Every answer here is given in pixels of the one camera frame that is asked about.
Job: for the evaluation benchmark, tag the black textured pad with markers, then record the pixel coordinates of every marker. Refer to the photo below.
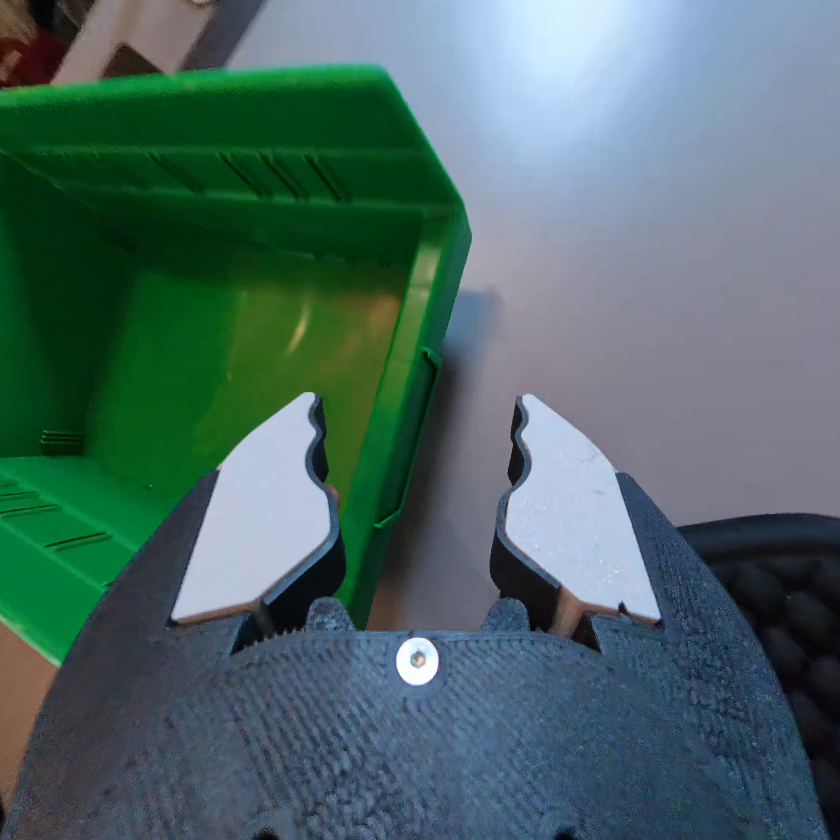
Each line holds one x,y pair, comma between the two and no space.
787,623

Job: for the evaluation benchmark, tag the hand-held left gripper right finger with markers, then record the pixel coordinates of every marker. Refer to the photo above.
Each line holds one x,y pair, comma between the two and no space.
577,525

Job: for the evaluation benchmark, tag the green plastic bin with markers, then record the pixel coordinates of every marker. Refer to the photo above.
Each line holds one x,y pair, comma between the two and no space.
229,341

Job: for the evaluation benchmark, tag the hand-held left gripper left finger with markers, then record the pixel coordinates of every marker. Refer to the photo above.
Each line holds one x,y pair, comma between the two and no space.
262,512

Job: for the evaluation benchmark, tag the red object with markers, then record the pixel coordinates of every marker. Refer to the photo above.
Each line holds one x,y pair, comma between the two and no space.
26,62

